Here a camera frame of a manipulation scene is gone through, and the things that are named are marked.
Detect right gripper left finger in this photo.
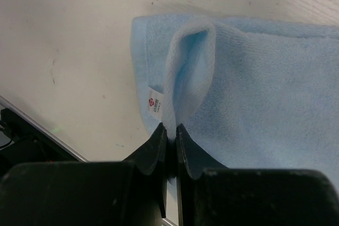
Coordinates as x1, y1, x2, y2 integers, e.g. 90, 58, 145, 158
123, 123, 167, 218

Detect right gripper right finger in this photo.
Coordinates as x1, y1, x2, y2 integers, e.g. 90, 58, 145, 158
175, 124, 227, 225

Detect light blue towel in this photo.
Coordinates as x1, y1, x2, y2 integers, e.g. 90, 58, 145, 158
130, 12, 339, 184

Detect aluminium mounting rail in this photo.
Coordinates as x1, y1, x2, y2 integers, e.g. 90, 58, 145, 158
1, 97, 87, 162

